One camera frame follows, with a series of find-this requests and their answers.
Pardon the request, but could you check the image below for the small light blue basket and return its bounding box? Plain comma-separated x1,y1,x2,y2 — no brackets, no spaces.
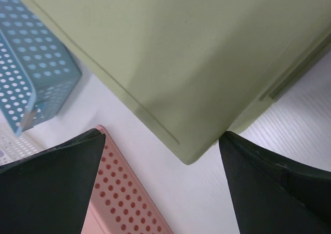
1,0,82,136

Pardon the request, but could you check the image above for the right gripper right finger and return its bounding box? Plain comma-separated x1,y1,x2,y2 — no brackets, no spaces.
219,131,330,233

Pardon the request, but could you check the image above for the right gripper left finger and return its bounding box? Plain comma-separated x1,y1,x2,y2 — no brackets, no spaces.
1,129,106,233

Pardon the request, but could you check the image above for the pink perforated plastic basket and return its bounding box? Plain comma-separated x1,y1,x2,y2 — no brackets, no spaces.
82,126,172,234

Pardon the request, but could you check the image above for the white perforated plastic basket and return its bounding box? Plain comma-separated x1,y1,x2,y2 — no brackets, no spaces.
1,123,43,166

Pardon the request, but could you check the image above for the olive green plastic basket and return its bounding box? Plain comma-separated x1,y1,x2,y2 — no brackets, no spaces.
21,0,330,165

